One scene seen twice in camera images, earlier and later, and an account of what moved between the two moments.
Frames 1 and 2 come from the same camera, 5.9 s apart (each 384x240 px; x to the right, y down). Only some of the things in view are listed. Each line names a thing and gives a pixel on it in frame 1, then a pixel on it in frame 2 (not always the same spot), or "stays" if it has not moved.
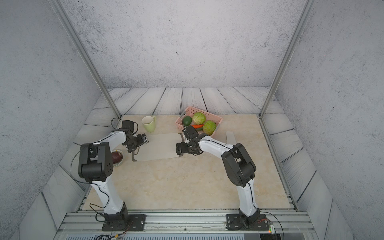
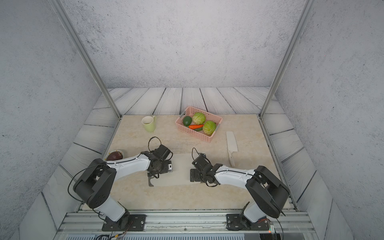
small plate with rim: (117, 164) stays
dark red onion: (117, 157) stays
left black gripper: (141, 141) → (168, 168)
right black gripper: (183, 149) → (195, 175)
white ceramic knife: (230, 138) stays
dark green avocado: (187, 121) stays
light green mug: (149, 122) stays
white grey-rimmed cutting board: (159, 146) → (180, 173)
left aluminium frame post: (66, 20) stays
